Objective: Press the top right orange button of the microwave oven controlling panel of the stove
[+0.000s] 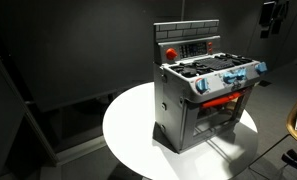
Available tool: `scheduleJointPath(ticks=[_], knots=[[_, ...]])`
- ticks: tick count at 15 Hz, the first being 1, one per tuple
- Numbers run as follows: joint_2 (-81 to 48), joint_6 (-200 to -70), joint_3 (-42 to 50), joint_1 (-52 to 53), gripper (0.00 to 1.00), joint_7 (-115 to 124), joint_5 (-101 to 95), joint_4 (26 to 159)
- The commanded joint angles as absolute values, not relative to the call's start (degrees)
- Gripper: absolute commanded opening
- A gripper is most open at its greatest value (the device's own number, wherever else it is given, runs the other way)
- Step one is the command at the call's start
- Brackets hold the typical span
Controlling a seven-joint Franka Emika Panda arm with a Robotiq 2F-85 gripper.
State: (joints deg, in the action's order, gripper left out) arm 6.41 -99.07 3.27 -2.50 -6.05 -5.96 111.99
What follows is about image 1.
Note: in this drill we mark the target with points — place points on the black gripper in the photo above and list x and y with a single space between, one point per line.
268 13

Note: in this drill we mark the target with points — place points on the orange stove panel button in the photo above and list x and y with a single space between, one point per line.
210 44
210 50

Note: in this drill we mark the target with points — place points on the black stove keypad display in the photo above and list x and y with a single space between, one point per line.
193 50

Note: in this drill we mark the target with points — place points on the red round stove knob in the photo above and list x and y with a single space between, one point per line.
171 53

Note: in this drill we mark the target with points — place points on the grey toy kitchen stove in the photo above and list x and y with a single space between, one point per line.
171 110

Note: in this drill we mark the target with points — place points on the grey oven door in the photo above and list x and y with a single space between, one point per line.
188 130

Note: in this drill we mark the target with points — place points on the small black floor object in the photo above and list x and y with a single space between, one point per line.
265 83

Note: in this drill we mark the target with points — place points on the wooden chair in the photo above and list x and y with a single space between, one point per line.
293 123

